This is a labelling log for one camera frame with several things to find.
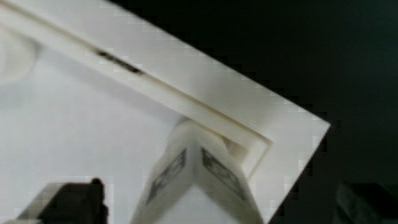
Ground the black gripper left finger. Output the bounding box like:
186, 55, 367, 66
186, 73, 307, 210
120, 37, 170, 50
15, 178, 108, 224

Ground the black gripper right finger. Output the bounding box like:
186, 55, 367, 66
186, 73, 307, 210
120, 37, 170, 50
331, 182, 398, 224

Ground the white table leg with tag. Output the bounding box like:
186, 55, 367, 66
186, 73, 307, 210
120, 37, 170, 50
131, 120, 264, 224

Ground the white square tabletop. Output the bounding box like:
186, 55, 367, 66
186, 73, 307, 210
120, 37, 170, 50
0, 24, 244, 224

